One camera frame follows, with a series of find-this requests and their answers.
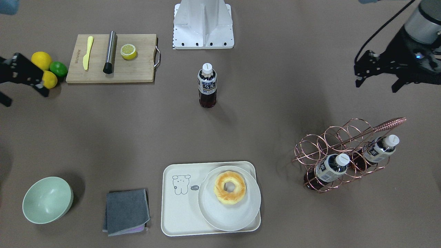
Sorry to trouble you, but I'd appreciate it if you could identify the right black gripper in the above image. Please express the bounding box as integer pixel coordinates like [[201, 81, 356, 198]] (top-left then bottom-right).
[[0, 52, 49, 107]]

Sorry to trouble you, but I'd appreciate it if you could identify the yellow lemon lower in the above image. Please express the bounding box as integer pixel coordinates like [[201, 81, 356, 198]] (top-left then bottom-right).
[[42, 70, 58, 89]]

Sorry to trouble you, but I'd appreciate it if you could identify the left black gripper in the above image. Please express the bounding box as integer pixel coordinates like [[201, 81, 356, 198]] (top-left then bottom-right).
[[354, 28, 441, 93]]

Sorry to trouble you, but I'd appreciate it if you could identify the cream tray bear drawing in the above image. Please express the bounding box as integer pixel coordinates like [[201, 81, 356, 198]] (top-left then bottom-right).
[[161, 161, 260, 237]]

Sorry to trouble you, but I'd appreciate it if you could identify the bamboo cutting board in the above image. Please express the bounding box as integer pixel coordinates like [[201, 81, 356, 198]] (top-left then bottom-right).
[[65, 33, 160, 84]]

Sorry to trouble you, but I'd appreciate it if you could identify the grey folded cloth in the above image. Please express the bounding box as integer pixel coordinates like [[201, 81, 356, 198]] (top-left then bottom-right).
[[102, 188, 151, 236]]

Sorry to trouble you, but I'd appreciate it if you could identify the steel muddler black tip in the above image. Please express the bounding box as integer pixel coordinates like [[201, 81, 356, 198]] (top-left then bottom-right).
[[103, 30, 117, 75]]

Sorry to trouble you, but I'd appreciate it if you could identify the mint green bowl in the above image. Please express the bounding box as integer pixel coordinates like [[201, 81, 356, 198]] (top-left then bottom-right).
[[22, 176, 74, 224]]

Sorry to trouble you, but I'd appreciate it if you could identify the green lime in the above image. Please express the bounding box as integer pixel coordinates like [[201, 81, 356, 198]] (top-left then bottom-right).
[[49, 61, 68, 78]]

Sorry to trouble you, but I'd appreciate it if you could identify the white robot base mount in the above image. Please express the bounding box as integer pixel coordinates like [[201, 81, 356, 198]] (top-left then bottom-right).
[[172, 0, 235, 49]]

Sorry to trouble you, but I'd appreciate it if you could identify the yellow plastic knife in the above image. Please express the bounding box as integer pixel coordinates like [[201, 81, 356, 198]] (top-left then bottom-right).
[[82, 36, 94, 71]]

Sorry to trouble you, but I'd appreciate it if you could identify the half lemon slice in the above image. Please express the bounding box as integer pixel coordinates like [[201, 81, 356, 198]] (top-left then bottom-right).
[[120, 44, 137, 60]]

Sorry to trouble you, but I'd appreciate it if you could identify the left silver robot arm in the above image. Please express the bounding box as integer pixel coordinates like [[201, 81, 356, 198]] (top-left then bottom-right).
[[354, 0, 441, 93]]

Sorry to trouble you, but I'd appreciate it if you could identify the copper wire bottle rack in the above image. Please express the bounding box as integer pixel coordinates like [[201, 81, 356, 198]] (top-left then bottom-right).
[[292, 117, 407, 193]]

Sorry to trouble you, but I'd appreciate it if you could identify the yellow lemon upper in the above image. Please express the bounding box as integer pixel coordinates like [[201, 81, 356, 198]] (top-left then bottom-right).
[[31, 51, 53, 71]]

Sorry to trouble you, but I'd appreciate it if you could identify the white round plate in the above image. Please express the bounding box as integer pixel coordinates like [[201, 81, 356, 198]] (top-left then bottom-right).
[[198, 165, 261, 232]]

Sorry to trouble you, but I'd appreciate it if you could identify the glazed ring donut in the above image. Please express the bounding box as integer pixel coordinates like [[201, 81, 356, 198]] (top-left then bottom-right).
[[214, 171, 247, 205]]

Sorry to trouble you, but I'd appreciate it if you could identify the yellow lemon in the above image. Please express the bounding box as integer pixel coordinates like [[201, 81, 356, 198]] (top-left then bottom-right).
[[31, 51, 53, 71], [42, 70, 58, 89]]

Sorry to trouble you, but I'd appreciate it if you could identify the tea bottle rack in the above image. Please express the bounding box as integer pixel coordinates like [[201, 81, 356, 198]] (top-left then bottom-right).
[[353, 134, 400, 171], [197, 63, 217, 108], [304, 153, 351, 190]]

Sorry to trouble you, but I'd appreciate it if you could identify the tea bottle front rack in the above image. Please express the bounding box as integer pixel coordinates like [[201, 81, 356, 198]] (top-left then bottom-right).
[[304, 153, 351, 190]]

